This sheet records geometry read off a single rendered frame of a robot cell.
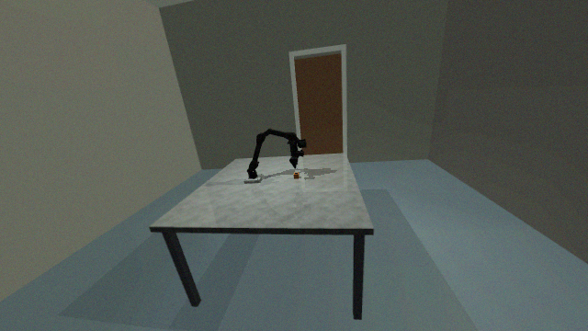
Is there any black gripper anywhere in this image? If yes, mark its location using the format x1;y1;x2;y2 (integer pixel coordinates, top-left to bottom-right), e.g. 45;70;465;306
289;148;299;168

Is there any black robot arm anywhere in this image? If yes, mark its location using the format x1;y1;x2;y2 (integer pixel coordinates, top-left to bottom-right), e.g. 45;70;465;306
246;129;307;179

